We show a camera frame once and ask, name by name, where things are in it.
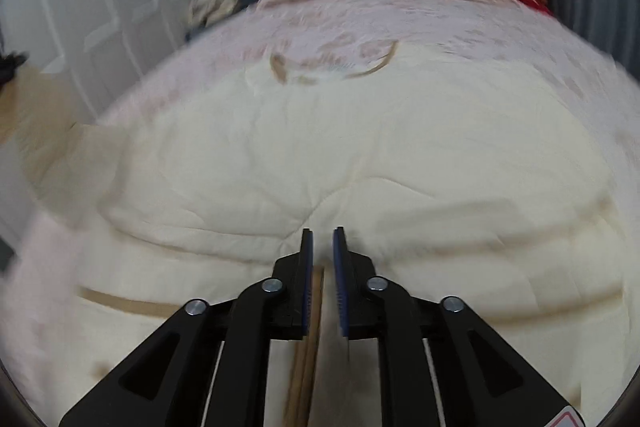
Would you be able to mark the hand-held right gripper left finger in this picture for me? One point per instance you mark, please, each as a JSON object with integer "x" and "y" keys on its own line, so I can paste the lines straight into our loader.
{"x": 307, "y": 267}

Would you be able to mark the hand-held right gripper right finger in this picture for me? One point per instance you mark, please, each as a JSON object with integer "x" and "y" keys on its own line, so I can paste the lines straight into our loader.
{"x": 340, "y": 267}

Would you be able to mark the pile of cream clothes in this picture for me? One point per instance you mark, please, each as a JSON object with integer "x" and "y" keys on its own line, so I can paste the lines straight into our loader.
{"x": 212, "y": 2}

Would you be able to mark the cream quilted garment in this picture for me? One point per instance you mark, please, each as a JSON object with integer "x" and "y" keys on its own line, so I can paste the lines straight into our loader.
{"x": 320, "y": 157}

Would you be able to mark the bed with pink butterfly sheet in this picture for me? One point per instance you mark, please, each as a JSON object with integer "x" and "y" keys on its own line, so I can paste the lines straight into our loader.
{"x": 450, "y": 22}

